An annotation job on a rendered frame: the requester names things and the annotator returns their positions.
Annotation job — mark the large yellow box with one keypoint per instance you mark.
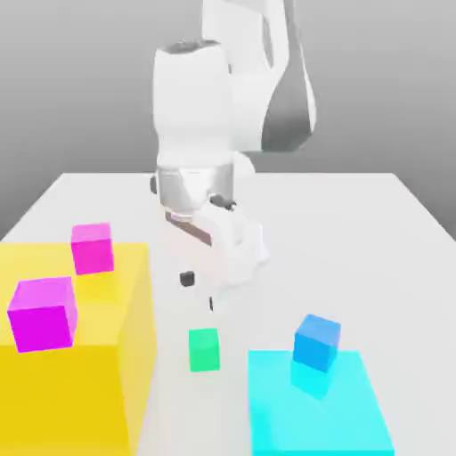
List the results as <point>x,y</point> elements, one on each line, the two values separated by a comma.
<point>71,392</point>

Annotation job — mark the large cyan box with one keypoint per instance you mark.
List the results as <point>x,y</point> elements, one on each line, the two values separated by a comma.
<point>313,416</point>

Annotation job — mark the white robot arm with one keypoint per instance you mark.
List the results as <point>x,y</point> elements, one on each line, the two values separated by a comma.
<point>192,107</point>

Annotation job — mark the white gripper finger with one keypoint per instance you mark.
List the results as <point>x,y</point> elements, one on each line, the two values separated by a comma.
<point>211,303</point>
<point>186,279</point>

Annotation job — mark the small blue cube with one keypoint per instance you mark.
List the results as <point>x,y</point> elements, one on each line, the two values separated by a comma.
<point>315,342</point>

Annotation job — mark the small green cube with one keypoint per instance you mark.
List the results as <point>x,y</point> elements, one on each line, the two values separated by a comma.
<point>203,351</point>

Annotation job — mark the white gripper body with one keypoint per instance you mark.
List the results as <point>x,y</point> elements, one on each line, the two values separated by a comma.
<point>192,245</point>

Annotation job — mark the small magenta cube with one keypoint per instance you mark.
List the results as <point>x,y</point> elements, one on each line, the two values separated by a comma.
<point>92,251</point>
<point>41,320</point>

